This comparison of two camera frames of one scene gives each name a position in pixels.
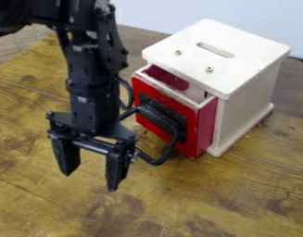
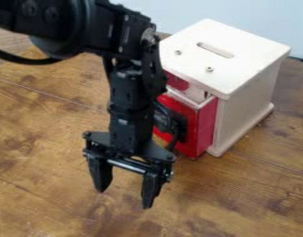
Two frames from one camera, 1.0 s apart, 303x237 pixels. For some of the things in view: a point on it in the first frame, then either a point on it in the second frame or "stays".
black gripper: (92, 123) to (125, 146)
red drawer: (190, 99) stays
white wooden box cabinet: (232, 63) stays
